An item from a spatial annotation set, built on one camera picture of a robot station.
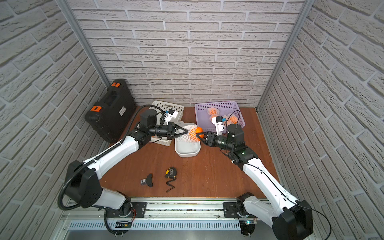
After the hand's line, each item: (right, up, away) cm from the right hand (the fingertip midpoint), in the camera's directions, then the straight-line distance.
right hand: (201, 135), depth 71 cm
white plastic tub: (-8, -12, +24) cm, 28 cm away
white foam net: (-6, -1, -2) cm, 6 cm away
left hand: (-6, +2, -2) cm, 6 cm away
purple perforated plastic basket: (+24, +15, +46) cm, 54 cm away
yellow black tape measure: (-17, -23, +12) cm, 31 cm away
